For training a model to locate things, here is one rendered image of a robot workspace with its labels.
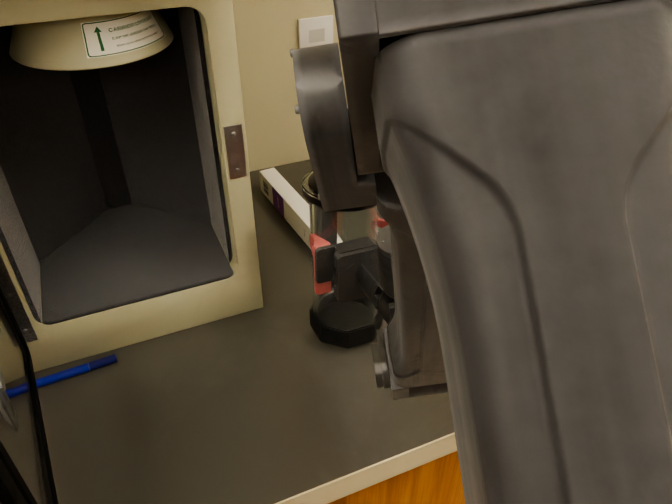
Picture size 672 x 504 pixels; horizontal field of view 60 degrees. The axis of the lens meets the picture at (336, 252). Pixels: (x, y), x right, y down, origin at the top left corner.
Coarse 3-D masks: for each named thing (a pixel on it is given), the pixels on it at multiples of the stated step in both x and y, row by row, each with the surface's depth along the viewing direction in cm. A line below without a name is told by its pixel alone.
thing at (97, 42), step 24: (24, 24) 59; (48, 24) 58; (72, 24) 58; (96, 24) 59; (120, 24) 60; (144, 24) 62; (24, 48) 60; (48, 48) 59; (72, 48) 59; (96, 48) 59; (120, 48) 60; (144, 48) 62
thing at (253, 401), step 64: (256, 192) 112; (256, 320) 84; (384, 320) 84; (64, 384) 75; (128, 384) 75; (192, 384) 75; (256, 384) 75; (320, 384) 75; (64, 448) 68; (128, 448) 68; (192, 448) 68; (256, 448) 68; (320, 448) 68; (384, 448) 68; (448, 448) 70
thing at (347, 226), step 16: (304, 176) 72; (320, 208) 69; (368, 208) 67; (320, 224) 70; (336, 224) 69; (352, 224) 69; (368, 224) 70; (336, 240) 70; (320, 304) 77; (336, 304) 75; (352, 304) 75; (368, 304) 76; (320, 320) 79; (336, 320) 77; (352, 320) 77; (368, 320) 78
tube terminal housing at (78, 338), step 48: (0, 0) 52; (48, 0) 54; (96, 0) 55; (144, 0) 57; (192, 0) 59; (240, 96) 66; (240, 192) 74; (240, 240) 78; (192, 288) 79; (240, 288) 83; (48, 336) 74; (96, 336) 77; (144, 336) 80
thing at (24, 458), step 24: (0, 312) 62; (0, 336) 58; (0, 360) 55; (24, 360) 68; (24, 384) 63; (24, 408) 58; (0, 432) 46; (24, 432) 55; (24, 456) 52; (0, 480) 42; (24, 480) 49
